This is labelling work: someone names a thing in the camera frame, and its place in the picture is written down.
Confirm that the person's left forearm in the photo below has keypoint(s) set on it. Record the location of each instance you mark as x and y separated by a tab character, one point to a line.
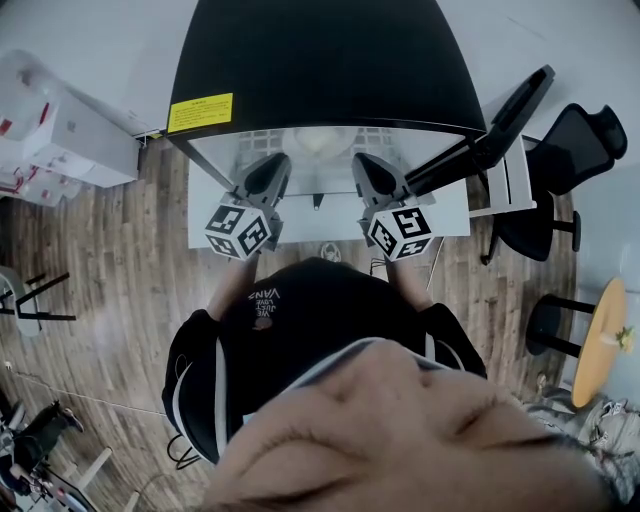
232	287

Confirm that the person's shoe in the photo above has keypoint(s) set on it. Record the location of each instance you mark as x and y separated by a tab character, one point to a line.
330	251

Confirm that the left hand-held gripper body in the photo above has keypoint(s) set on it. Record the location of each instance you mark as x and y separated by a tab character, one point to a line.
235	230

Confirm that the black round stool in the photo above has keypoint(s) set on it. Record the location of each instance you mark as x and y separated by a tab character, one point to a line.
542	322

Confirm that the clear water jug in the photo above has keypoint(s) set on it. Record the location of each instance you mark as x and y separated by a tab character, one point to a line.
25	95

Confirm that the grey chair with black legs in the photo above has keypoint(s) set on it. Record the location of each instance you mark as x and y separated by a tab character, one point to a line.
22	300

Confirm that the person's face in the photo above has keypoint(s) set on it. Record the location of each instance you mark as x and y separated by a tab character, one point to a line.
400	440

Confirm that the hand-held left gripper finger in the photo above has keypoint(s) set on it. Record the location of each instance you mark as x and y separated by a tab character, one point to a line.
250	175
281	187

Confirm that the small flower vase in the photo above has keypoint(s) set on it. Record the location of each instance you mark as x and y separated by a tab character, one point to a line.
622	337

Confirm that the white table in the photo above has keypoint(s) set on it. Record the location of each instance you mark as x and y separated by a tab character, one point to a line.
320	225

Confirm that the dark desk with wooden legs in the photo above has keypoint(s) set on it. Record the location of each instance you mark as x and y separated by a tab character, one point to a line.
95	467

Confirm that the white cardboard boxes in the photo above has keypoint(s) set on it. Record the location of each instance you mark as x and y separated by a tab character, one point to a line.
95	145

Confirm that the person's black shirt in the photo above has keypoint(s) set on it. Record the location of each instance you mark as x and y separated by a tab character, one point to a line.
325	320

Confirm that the white round plate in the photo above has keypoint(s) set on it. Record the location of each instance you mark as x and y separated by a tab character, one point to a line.
345	142

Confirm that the black mesh office chair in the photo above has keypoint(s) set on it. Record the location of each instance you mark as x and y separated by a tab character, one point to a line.
585	145

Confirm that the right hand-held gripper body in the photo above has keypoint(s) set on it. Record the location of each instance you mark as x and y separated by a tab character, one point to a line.
400	230

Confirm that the round wooden side table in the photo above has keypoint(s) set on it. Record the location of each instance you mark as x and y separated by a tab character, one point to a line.
597	345

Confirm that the person's right forearm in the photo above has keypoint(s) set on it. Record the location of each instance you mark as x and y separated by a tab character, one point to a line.
407	285

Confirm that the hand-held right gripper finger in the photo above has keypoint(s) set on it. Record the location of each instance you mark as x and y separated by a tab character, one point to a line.
367	187
392	182

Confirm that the clear bottles with red labels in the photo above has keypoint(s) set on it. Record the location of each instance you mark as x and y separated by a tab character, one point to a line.
40	187

